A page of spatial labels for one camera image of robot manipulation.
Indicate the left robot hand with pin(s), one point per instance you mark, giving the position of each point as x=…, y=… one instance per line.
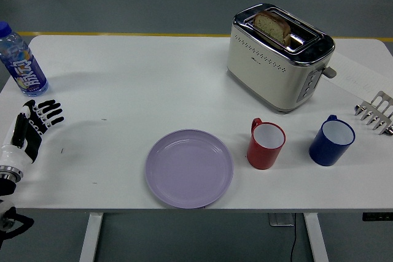
x=29, y=131

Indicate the purple plate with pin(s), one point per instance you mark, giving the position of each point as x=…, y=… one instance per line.
x=189, y=168

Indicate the blue labelled drink bottle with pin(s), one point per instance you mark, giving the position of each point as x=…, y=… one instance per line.
x=23, y=62

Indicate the white table leg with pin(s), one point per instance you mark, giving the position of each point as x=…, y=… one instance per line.
x=316, y=237
x=91, y=237

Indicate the red mug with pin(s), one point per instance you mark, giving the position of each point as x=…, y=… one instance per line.
x=265, y=147

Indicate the cream and chrome toaster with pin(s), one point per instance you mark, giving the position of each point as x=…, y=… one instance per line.
x=276, y=68

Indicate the bread slice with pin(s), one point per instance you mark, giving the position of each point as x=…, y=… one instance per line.
x=271, y=27

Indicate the grey floor socket box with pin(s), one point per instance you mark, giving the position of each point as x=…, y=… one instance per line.
x=281, y=219

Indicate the blue mug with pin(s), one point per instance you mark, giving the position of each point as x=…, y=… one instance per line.
x=331, y=145

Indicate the white paper sheet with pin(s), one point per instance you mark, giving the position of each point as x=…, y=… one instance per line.
x=356, y=73

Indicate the silver metal rack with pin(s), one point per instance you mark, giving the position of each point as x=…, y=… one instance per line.
x=376, y=113

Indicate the black table control panel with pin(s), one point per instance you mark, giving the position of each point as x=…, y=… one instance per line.
x=377, y=216

